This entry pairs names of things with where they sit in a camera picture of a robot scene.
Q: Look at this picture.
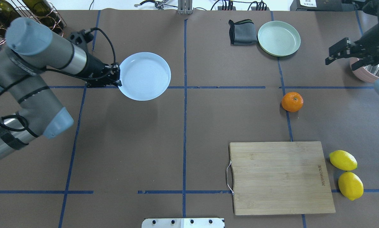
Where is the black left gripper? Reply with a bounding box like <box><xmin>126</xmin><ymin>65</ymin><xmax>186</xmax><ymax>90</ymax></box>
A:
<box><xmin>69</xmin><ymin>29</ymin><xmax>122</xmax><ymax>87</ymax></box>

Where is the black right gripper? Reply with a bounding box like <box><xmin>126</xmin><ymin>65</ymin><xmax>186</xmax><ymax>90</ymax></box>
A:
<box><xmin>325</xmin><ymin>30</ymin><xmax>379</xmax><ymax>71</ymax></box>

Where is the light blue plate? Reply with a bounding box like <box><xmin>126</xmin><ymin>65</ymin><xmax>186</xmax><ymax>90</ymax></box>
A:
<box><xmin>118</xmin><ymin>52</ymin><xmax>171</xmax><ymax>101</ymax></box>

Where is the orange fruit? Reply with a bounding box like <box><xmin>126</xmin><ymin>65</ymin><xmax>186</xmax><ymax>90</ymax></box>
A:
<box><xmin>281</xmin><ymin>92</ymin><xmax>304</xmax><ymax>112</ymax></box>

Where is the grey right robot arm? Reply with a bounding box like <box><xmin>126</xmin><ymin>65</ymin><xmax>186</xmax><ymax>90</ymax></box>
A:
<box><xmin>325</xmin><ymin>0</ymin><xmax>379</xmax><ymax>95</ymax></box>

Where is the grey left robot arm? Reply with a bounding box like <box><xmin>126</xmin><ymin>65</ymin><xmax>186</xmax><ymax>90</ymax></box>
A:
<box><xmin>0</xmin><ymin>17</ymin><xmax>122</xmax><ymax>160</ymax></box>

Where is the pale green plate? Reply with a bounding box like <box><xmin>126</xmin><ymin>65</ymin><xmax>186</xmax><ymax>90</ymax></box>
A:
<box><xmin>257</xmin><ymin>21</ymin><xmax>301</xmax><ymax>57</ymax></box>

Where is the pink bowl with ice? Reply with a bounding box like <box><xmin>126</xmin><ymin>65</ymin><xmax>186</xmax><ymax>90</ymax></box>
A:
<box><xmin>352</xmin><ymin>64</ymin><xmax>379</xmax><ymax>83</ymax></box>

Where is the dark wine bottle upper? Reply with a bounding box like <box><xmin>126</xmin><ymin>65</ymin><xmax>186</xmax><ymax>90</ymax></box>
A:
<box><xmin>23</xmin><ymin>0</ymin><xmax>64</xmax><ymax>35</ymax></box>

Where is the dark wine bottle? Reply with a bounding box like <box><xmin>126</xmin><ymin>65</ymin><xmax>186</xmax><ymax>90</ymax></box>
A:
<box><xmin>0</xmin><ymin>0</ymin><xmax>21</xmax><ymax>28</ymax></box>
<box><xmin>23</xmin><ymin>0</ymin><xmax>64</xmax><ymax>35</ymax></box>

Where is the lower yellow lemon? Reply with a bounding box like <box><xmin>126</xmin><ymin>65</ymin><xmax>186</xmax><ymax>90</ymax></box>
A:
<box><xmin>329</xmin><ymin>150</ymin><xmax>358</xmax><ymax>171</ymax></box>

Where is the yellow lemon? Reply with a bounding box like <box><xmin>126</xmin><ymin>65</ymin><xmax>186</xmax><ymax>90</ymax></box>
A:
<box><xmin>329</xmin><ymin>150</ymin><xmax>358</xmax><ymax>171</ymax></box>
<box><xmin>338</xmin><ymin>171</ymin><xmax>364</xmax><ymax>201</ymax></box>

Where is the folded grey cloth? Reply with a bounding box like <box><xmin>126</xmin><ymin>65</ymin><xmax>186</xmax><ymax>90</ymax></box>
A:
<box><xmin>228</xmin><ymin>19</ymin><xmax>258</xmax><ymax>46</ymax></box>

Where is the upper yellow lemon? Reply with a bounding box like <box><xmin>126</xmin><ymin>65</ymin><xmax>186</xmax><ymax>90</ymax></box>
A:
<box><xmin>338</xmin><ymin>171</ymin><xmax>364</xmax><ymax>201</ymax></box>

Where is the dark wine bottle lower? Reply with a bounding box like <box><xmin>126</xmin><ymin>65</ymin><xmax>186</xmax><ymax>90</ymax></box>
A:
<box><xmin>0</xmin><ymin>0</ymin><xmax>21</xmax><ymax>28</ymax></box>

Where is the bamboo cutting board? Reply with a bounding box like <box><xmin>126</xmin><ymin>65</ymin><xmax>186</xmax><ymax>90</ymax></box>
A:
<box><xmin>228</xmin><ymin>141</ymin><xmax>336</xmax><ymax>216</ymax></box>

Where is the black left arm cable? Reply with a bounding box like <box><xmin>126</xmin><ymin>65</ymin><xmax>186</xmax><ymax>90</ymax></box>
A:
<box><xmin>0</xmin><ymin>27</ymin><xmax>117</xmax><ymax>132</ymax></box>

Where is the copper wire bottle rack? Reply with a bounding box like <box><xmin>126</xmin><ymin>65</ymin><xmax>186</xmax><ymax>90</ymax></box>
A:
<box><xmin>0</xmin><ymin>0</ymin><xmax>67</xmax><ymax>50</ymax></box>

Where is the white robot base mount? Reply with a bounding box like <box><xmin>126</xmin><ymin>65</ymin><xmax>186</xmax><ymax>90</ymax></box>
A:
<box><xmin>141</xmin><ymin>218</ymin><xmax>225</xmax><ymax>228</ymax></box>

